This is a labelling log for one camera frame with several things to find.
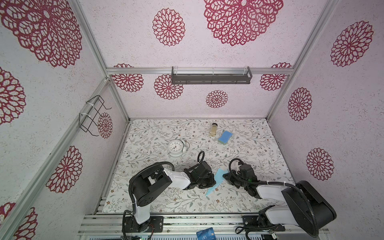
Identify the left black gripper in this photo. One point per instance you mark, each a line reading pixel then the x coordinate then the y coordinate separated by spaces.
pixel 211 181

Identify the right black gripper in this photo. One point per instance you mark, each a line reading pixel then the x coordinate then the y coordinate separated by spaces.
pixel 230 178

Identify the light blue paper sheet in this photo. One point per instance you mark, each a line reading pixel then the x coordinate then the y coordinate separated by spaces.
pixel 219 179

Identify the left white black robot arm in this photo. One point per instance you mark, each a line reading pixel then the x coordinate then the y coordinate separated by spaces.
pixel 151 182

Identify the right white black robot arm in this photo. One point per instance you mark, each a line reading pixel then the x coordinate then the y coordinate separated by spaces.
pixel 304 206

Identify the white alarm clock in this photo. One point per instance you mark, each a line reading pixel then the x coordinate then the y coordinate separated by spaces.
pixel 177 148

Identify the blue green sponge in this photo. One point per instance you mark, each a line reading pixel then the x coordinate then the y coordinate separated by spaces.
pixel 225 137

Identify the small yellow liquid jar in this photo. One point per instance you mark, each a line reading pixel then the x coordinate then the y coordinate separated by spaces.
pixel 213 130

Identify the blue card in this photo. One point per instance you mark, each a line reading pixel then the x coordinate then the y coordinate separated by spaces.
pixel 207 234

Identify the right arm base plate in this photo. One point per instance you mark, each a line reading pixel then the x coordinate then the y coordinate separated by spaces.
pixel 260 223

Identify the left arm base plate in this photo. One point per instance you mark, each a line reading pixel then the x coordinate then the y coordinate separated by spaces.
pixel 153 225

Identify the black wall shelf rack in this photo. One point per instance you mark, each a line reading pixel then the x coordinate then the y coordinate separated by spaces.
pixel 212 79

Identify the black wire wall basket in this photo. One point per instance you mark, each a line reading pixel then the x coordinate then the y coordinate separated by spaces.
pixel 96 121

